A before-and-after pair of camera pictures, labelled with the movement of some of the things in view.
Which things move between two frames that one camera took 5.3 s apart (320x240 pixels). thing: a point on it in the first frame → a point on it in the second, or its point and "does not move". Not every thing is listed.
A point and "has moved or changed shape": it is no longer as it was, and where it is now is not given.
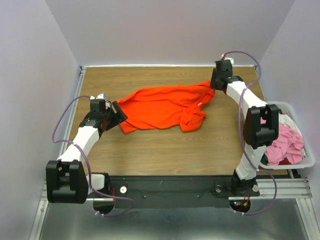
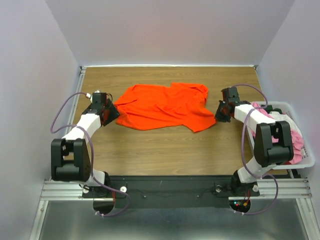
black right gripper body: x=214 y=80 → x=221 y=114
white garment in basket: x=285 y=120 does not move
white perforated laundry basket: x=308 y=160 does not move
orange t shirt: x=185 y=105 has moved or changed shape
